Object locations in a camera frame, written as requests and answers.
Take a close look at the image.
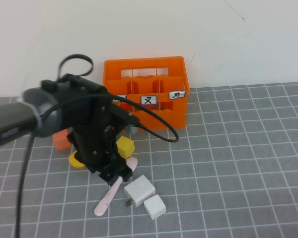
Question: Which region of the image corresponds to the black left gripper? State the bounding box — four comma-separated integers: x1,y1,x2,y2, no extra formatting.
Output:
66,99,134,187

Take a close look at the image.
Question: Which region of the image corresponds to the pale pink plastic spoon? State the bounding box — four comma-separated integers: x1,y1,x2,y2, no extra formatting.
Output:
94,157,139,217

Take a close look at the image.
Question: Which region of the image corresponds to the orange plastic cutlery holder crate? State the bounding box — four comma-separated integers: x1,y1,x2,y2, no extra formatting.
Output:
103,56,191,131

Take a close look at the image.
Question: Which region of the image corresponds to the yellow foam cube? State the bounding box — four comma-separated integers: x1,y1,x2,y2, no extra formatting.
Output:
116,135,136,159

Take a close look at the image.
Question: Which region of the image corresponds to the yellow rubber duck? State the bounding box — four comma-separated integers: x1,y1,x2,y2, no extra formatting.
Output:
68,151,88,170

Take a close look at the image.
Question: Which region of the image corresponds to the white foam cube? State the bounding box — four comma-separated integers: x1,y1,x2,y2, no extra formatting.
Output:
143,194,167,220

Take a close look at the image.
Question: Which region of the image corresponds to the orange foam cube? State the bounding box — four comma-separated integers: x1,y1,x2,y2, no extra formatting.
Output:
52,128,73,151

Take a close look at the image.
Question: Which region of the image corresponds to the white label with crossed character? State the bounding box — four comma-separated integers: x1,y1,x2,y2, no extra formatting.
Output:
141,95,158,106

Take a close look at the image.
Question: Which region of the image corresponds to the white label with angular character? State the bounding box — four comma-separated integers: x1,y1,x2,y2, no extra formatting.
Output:
168,90,187,100

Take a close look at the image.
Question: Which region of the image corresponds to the grey grid cutting mat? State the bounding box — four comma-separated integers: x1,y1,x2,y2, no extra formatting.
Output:
0,81,298,238

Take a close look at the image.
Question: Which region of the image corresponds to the white wall charger plug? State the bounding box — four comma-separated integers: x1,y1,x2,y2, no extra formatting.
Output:
123,174,156,208

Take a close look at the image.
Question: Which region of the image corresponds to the black camera cable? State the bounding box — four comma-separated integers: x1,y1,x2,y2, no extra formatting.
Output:
14,94,180,238

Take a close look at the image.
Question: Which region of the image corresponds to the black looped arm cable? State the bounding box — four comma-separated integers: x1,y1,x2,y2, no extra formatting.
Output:
58,54,94,78

